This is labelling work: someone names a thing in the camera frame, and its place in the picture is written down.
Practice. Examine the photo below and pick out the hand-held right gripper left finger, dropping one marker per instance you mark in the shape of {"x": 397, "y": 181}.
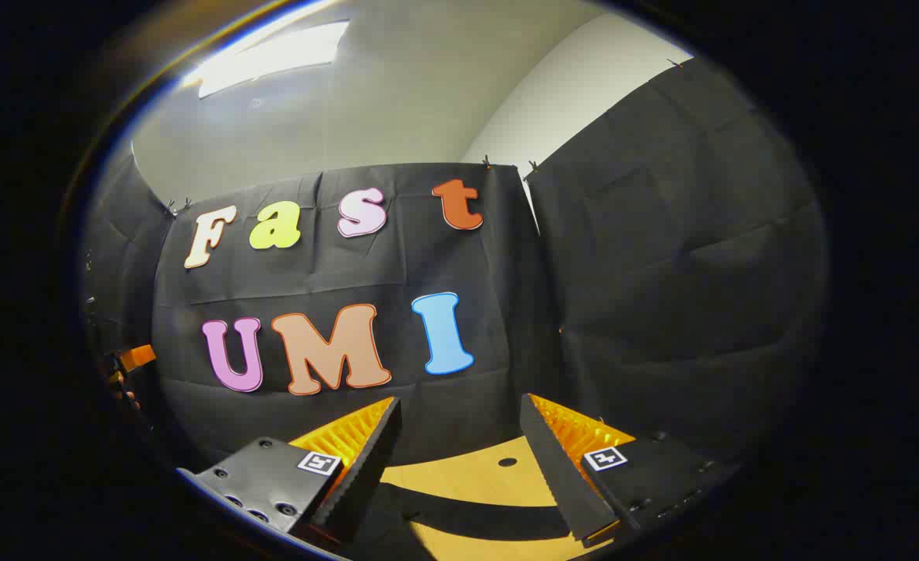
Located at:
{"x": 369, "y": 467}

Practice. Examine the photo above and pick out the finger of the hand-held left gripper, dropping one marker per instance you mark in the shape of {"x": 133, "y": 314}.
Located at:
{"x": 136, "y": 357}

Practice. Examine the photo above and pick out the rectangular ceiling light panel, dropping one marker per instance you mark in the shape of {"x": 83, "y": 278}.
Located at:
{"x": 272, "y": 56}

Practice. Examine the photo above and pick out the plain black backdrop cloth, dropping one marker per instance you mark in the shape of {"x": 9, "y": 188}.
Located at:
{"x": 701, "y": 234}
{"x": 128, "y": 257}

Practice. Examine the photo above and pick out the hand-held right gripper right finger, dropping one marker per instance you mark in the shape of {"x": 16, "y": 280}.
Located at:
{"x": 556, "y": 467}

